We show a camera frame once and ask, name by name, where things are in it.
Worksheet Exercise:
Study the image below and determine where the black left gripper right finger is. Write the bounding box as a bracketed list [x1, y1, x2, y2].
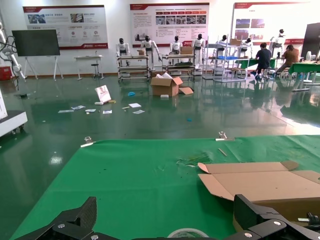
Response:
[224, 194, 320, 240]

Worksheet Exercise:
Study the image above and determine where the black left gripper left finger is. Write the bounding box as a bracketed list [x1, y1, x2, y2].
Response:
[11, 196, 118, 240]

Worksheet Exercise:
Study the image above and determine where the cardboard box with round hole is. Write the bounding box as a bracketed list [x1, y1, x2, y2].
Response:
[196, 160, 320, 233]

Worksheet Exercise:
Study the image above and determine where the large open cardboard box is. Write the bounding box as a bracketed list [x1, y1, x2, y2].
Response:
[150, 72, 184, 98]

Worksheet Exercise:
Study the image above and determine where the red box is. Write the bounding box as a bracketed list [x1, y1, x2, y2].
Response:
[0, 66, 13, 81]

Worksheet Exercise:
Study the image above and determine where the green table cloth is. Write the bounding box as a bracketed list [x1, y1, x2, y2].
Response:
[9, 134, 320, 240]

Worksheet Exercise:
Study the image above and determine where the metal binder clip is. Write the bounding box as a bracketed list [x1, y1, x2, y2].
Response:
[80, 136, 97, 148]
[215, 131, 236, 142]

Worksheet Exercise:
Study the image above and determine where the clear tape patch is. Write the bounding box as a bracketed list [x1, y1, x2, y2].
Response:
[176, 151, 211, 168]

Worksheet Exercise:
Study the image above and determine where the clear tape roll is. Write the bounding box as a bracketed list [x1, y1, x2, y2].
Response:
[166, 227, 208, 240]

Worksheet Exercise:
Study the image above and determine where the white machine base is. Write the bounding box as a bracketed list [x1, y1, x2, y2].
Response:
[0, 87, 29, 139]

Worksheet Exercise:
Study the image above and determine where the flat cardboard piece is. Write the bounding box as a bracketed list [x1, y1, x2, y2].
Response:
[178, 86, 195, 96]

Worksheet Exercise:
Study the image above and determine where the black stool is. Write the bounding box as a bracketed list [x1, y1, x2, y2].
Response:
[90, 63, 101, 80]

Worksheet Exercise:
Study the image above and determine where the metal rack cart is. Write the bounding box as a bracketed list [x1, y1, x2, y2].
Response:
[116, 54, 151, 84]
[161, 53, 197, 79]

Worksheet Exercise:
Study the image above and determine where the white table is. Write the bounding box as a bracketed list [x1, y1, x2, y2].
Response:
[74, 54, 105, 81]

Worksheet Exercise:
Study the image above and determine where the green work table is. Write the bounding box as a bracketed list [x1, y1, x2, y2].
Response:
[288, 61, 320, 92]

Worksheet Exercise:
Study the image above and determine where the person in dark shirt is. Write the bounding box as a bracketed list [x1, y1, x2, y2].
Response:
[254, 42, 273, 76]

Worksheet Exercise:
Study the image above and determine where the person in brown shirt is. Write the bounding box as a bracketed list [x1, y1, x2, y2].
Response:
[275, 44, 301, 74]

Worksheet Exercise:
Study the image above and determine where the white humanoid robot black head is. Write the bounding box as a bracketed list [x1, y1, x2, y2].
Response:
[140, 35, 162, 71]
[214, 34, 229, 59]
[115, 37, 131, 67]
[241, 37, 254, 55]
[191, 33, 207, 76]
[268, 28, 287, 55]
[169, 35, 184, 55]

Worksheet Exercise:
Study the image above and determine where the black display on stand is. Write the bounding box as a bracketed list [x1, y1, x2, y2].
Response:
[11, 29, 65, 80]

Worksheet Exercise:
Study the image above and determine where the black panel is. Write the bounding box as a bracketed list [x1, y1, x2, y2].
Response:
[300, 22, 320, 61]

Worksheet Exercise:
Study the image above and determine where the metal frame shelf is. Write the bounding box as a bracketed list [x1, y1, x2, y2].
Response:
[201, 33, 249, 84]

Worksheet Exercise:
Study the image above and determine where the wall information board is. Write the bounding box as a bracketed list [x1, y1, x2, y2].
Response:
[22, 5, 109, 50]
[232, 1, 320, 46]
[129, 2, 210, 48]

